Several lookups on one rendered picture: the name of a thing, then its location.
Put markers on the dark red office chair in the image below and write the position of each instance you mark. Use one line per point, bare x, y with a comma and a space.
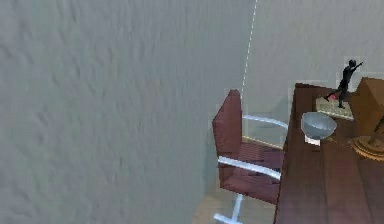
230, 130

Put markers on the white paper sheet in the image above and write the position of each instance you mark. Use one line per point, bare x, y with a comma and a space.
312, 141

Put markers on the grey bowl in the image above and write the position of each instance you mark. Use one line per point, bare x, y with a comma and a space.
317, 126

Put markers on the brown wooden table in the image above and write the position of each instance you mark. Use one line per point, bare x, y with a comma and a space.
316, 186

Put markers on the black figure statue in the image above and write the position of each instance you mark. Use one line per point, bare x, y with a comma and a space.
345, 80

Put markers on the brown cardboard box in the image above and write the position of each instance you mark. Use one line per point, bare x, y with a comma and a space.
366, 103

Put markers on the brown round lamp base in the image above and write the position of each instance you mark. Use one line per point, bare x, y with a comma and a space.
368, 148

